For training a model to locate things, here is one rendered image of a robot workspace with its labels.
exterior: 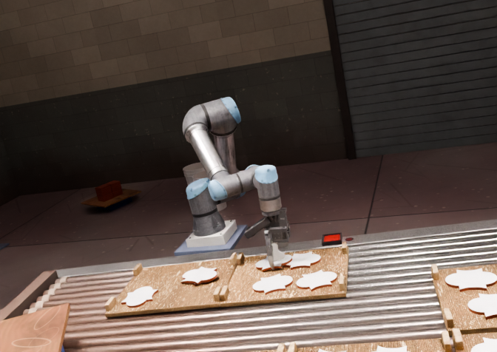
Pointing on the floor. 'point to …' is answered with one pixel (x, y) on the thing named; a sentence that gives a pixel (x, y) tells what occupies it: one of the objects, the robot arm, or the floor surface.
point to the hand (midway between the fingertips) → (273, 261)
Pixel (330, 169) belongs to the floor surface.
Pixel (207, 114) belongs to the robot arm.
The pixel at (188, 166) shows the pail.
